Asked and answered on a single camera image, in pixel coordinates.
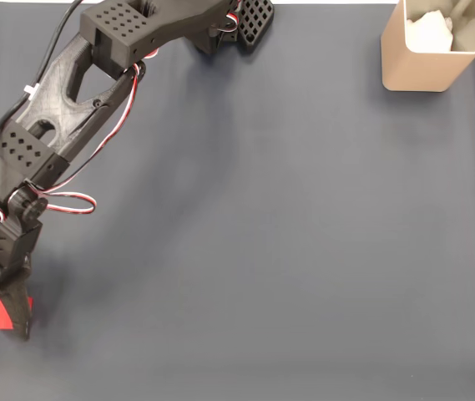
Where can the white crumpled tissue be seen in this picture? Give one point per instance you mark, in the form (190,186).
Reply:
(429,33)

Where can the beige open box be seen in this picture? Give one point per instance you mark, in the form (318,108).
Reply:
(416,69)

